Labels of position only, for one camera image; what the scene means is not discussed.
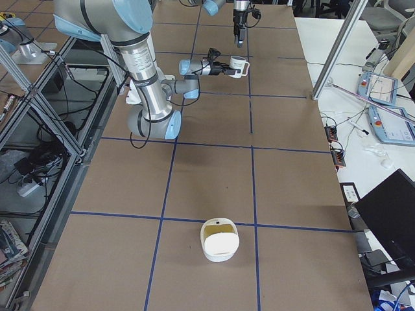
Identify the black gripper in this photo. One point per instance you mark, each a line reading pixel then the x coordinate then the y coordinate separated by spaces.
pixel 238 18
pixel 214 69

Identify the white mug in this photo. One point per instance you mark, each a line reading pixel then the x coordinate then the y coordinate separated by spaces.
pixel 240 65

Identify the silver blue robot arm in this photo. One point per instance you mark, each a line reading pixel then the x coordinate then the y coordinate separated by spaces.
pixel 127 25
pixel 212 7

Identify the upper orange circuit board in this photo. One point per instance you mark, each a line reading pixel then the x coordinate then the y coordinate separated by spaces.
pixel 331 133

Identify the orange circuit board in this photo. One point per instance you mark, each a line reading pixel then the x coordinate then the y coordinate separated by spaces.
pixel 338 156
pixel 331 133

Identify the black marker pen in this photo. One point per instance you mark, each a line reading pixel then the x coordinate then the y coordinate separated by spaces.
pixel 357 126

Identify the lower orange circuit board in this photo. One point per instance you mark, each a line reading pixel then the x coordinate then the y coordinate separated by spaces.
pixel 338 156

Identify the upper blue teach pendant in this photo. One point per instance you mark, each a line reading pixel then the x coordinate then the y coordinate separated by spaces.
pixel 378 88

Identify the blue teach pendant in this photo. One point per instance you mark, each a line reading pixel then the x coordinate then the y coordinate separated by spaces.
pixel 390 129
pixel 378 88

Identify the white lidded container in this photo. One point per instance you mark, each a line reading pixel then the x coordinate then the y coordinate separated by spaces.
pixel 219 239

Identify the lower blue teach pendant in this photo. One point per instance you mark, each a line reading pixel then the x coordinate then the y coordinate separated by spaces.
pixel 390 129

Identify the thin metal rod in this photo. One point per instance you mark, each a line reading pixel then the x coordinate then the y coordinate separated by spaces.
pixel 359 97

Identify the black laptop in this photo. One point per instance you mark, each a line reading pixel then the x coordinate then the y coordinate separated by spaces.
pixel 388 211

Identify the white power strip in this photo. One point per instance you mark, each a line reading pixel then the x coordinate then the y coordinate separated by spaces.
pixel 28 188

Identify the stack of books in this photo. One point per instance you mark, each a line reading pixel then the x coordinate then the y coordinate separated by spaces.
pixel 13 253

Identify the aluminium frame post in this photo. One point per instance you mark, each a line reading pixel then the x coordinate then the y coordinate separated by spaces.
pixel 339 44

